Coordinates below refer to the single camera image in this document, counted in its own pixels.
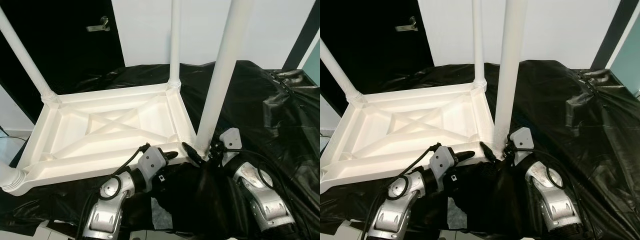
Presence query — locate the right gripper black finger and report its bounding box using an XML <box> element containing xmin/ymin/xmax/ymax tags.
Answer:
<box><xmin>181</xmin><ymin>142</ymin><xmax>205</xmax><ymax>166</ymax></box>
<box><xmin>480</xmin><ymin>142</ymin><xmax>498</xmax><ymax>164</ymax></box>

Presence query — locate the pale tape patch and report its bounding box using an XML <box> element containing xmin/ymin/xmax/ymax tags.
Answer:
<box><xmin>150</xmin><ymin>197</ymin><xmax>173</xmax><ymax>231</ymax></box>

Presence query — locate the black plastic cover sheet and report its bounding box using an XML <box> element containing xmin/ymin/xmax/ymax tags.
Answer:
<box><xmin>320</xmin><ymin>60</ymin><xmax>640</xmax><ymax>238</ymax></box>
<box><xmin>0</xmin><ymin>60</ymin><xmax>320</xmax><ymax>238</ymax></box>

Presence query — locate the teal glass panel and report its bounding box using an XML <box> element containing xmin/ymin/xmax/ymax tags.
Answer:
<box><xmin>611</xmin><ymin>30</ymin><xmax>640</xmax><ymax>96</ymax></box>
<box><xmin>302</xmin><ymin>42</ymin><xmax>320</xmax><ymax>86</ymax></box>

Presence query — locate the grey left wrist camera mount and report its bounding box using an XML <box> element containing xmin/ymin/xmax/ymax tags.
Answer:
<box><xmin>429</xmin><ymin>145</ymin><xmax>458</xmax><ymax>191</ymax></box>
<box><xmin>136</xmin><ymin>147</ymin><xmax>167</xmax><ymax>185</ymax></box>

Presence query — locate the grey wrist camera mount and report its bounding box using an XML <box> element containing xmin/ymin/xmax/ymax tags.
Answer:
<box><xmin>220</xmin><ymin>128</ymin><xmax>242</xmax><ymax>163</ymax></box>
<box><xmin>136</xmin><ymin>147</ymin><xmax>167</xmax><ymax>185</ymax></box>
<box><xmin>429</xmin><ymin>145</ymin><xmax>458</xmax><ymax>191</ymax></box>
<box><xmin>509</xmin><ymin>127</ymin><xmax>535</xmax><ymax>163</ymax></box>

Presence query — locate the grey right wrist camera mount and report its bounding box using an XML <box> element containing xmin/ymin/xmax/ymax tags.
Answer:
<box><xmin>509</xmin><ymin>127</ymin><xmax>535</xmax><ymax>163</ymax></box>
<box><xmin>220</xmin><ymin>128</ymin><xmax>242</xmax><ymax>163</ymax></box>

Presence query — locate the metal door handle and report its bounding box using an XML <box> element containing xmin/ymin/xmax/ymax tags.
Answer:
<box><xmin>86</xmin><ymin>16</ymin><xmax>111</xmax><ymax>33</ymax></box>
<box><xmin>395</xmin><ymin>16</ymin><xmax>419</xmax><ymax>33</ymax></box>

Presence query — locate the black window frame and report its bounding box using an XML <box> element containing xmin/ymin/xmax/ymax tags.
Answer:
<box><xmin>590</xmin><ymin>0</ymin><xmax>640</xmax><ymax>70</ymax></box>
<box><xmin>282</xmin><ymin>0</ymin><xmax>320</xmax><ymax>71</ymax></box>

